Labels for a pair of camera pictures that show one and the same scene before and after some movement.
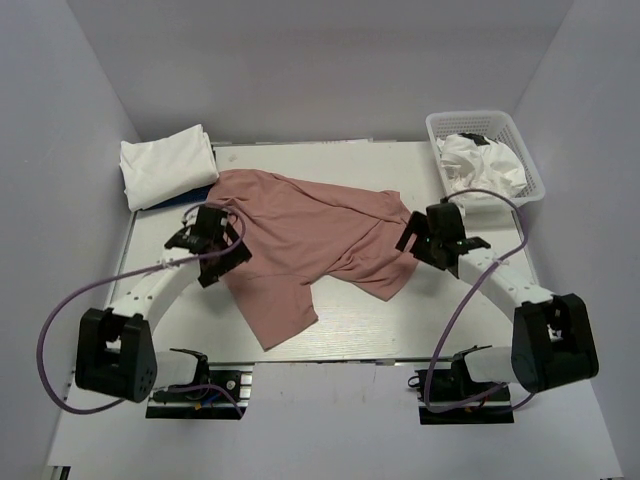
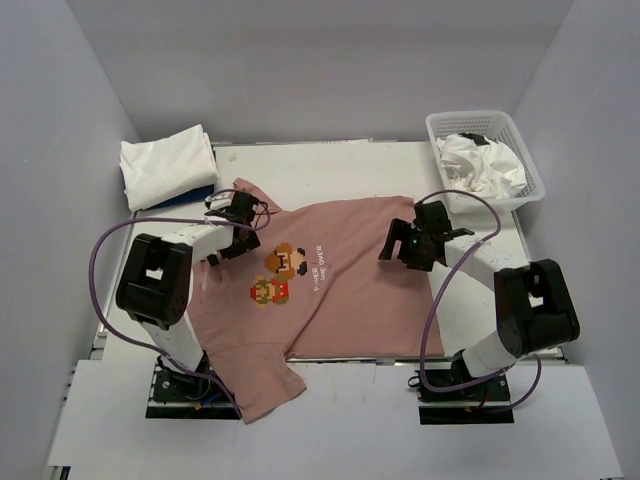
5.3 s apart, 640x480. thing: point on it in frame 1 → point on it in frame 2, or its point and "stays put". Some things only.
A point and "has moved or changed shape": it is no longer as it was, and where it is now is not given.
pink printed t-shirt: (298, 230) has moved or changed shape
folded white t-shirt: (169, 167) stays put
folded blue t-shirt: (195, 195) stays put
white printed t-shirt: (477, 162) stays put
